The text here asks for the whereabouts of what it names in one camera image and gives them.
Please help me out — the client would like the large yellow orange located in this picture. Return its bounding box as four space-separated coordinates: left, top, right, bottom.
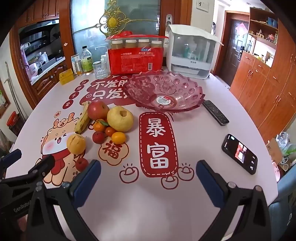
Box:
67 134 86 154

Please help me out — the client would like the red apple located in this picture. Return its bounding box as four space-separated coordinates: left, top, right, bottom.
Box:
87 100 110 120

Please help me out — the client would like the white countertop sterilizer cabinet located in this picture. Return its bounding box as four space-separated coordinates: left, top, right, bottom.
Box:
165 24 224 80

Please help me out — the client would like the black smartphone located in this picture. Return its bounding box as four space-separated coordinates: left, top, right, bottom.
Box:
221 134 258 175

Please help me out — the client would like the black remote control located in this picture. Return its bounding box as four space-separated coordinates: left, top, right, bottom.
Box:
202 100 230 126

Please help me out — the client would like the yellow pear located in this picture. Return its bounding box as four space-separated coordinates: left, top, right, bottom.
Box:
107 106 134 132

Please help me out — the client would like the spotted yellow banana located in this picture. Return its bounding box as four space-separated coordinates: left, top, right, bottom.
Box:
74 101 91 134

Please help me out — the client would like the frosted glass door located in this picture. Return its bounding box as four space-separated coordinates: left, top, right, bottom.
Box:
70 0 162 67

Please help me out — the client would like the white blue carton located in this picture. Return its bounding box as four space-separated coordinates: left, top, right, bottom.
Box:
71 55 80 75

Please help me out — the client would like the clear plastic bag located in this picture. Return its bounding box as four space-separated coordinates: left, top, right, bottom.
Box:
275 132 296 156

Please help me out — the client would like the small metal can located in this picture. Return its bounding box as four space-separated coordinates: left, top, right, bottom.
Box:
75 60 84 76

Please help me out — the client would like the dark entrance door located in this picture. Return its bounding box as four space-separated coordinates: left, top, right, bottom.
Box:
225 11 250 76

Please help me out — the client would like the blue chair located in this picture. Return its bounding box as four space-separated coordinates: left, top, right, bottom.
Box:
269 176 296 241

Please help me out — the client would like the small yellow-orange kumquat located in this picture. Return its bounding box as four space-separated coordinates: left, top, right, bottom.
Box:
111 131 127 144

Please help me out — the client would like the pink glass fruit bowl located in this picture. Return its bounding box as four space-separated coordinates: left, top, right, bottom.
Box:
122 70 206 112

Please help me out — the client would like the clear bottle green label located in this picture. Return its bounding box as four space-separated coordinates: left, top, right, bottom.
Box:
81 46 94 75

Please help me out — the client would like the small dark red fruit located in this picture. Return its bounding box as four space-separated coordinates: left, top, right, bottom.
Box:
92 131 105 143

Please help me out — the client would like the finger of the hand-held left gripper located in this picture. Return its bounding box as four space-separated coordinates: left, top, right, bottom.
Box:
0 149 23 179
0 154 56 189

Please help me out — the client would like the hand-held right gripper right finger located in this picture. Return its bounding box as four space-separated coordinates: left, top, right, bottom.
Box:
195 159 272 241

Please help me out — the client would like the red paper cup package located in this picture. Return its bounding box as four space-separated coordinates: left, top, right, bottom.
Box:
105 34 169 75

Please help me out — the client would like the wooden wall cabinet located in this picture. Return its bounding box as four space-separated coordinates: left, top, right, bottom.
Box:
229 7 296 144

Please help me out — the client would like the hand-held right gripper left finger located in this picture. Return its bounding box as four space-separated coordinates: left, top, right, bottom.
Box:
26 159 102 241

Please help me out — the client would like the yellow box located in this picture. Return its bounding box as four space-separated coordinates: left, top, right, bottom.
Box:
59 69 74 86

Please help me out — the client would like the clear drinking glass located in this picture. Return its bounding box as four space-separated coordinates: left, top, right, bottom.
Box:
92 61 109 79

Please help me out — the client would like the cardboard box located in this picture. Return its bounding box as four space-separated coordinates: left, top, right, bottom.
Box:
266 138 284 163

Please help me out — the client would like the red cherry tomato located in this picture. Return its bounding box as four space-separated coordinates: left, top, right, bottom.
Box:
75 158 89 172

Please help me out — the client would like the gold door ornament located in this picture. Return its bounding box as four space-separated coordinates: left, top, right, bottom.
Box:
99 0 131 35

